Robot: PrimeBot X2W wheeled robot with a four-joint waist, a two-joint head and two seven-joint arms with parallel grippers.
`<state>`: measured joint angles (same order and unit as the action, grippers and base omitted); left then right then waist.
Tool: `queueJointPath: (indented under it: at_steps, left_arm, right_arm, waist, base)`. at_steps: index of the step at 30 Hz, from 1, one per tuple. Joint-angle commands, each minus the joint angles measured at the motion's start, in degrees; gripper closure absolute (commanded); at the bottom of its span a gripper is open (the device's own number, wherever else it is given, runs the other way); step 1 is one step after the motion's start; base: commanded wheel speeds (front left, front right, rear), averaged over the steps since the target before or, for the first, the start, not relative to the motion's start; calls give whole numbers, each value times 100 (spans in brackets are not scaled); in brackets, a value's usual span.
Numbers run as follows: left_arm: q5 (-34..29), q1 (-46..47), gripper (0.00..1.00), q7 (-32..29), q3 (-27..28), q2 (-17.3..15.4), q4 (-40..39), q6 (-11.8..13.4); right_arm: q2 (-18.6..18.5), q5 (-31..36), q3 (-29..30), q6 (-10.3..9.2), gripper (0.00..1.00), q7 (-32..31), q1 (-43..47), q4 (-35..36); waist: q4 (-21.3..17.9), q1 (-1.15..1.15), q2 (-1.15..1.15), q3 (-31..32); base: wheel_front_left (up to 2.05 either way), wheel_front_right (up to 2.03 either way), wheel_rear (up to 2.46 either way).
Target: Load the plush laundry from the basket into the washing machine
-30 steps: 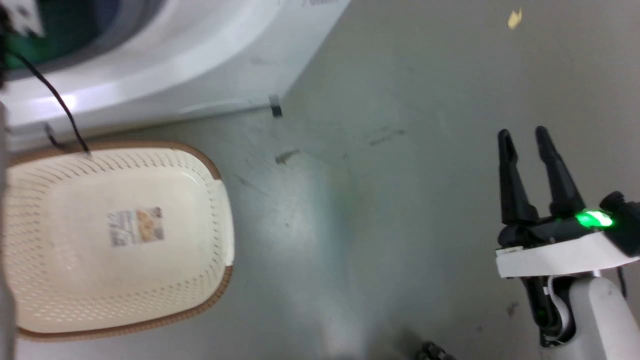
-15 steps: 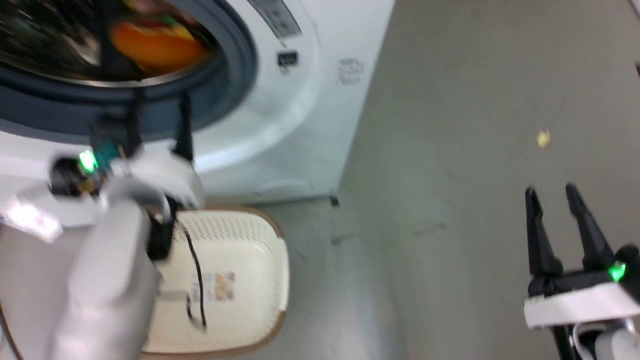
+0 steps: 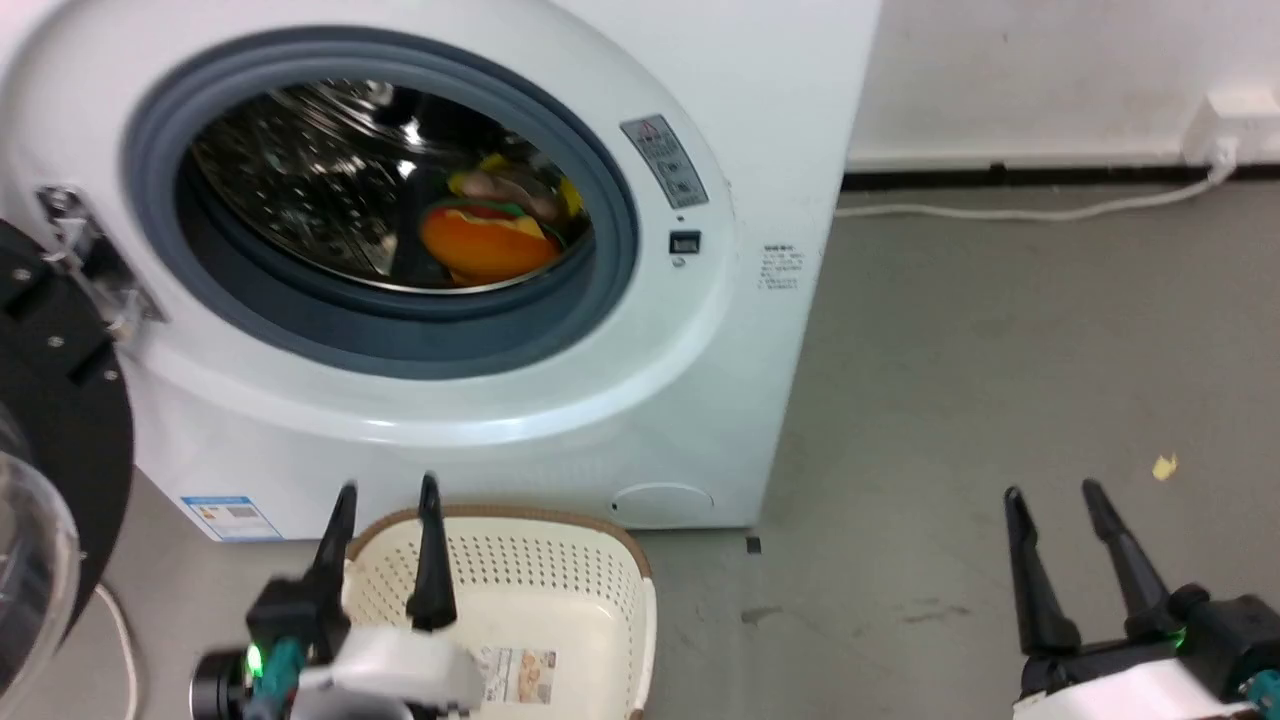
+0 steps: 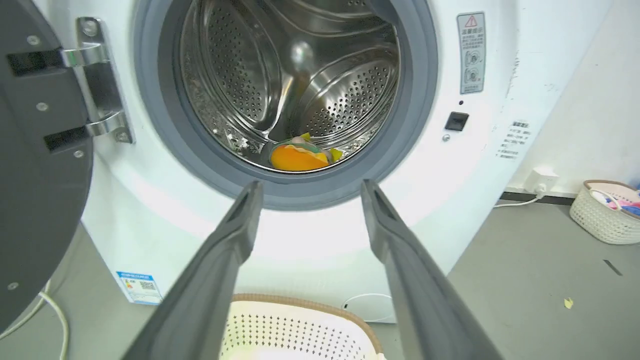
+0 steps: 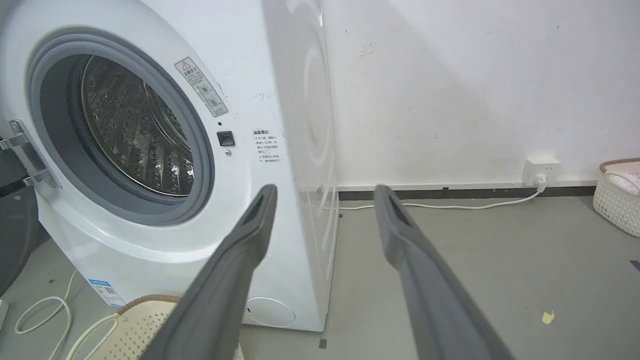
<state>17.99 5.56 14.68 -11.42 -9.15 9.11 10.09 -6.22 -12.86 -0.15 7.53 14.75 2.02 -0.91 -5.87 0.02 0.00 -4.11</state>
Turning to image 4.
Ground blue energy label sticker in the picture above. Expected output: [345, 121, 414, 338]
[116, 271, 163, 305]

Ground white text sticker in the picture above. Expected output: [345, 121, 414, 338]
[496, 120, 530, 161]

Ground small cream wicker-style basket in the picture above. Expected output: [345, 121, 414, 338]
[569, 179, 640, 245]

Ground colourful clothes in small basket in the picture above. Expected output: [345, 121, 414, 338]
[590, 188, 640, 217]

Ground black door latch socket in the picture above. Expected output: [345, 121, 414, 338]
[444, 111, 470, 132]

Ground chrome door hinge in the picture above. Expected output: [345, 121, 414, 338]
[60, 16, 135, 145]

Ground white front-load washing machine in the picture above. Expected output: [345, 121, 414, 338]
[31, 0, 615, 324]

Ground cream perforated laundry basket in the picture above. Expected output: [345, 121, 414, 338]
[219, 293, 387, 360]

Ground orange and green plush toy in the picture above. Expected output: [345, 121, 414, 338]
[269, 132, 344, 173]

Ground white wall power plug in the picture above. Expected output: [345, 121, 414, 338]
[524, 167, 560, 197]

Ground white power cable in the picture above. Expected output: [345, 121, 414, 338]
[494, 189, 546, 208]

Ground grey warning label sticker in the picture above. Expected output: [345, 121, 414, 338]
[456, 12, 486, 95]

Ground white hose cable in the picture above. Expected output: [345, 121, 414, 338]
[0, 280, 70, 360]

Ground dark grey washing machine door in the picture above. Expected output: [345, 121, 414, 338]
[0, 0, 95, 333]

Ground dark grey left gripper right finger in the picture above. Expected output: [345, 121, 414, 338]
[360, 179, 505, 360]

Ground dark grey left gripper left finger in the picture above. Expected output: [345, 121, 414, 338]
[121, 180, 264, 360]

